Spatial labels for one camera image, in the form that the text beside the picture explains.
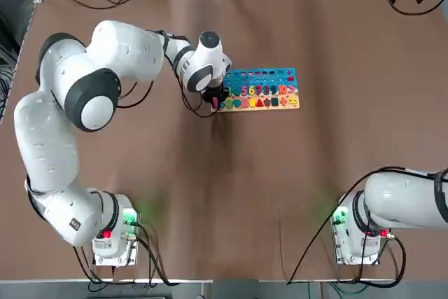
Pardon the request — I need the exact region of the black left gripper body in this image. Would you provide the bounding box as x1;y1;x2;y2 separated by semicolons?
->
202;83;230;102

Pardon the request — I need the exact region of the colourful wooden toy board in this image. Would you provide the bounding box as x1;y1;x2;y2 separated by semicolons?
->
217;67;301;113

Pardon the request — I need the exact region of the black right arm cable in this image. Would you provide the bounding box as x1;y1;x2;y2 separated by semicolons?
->
351;0;448;237

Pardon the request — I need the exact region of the black left base cable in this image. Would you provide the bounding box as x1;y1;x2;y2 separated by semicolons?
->
68;221;183;293

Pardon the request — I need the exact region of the black base cable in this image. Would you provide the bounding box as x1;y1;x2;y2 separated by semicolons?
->
282;218;407;288
68;221;183;293

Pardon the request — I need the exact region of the black right base cable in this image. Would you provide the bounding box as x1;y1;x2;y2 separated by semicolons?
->
282;218;407;288

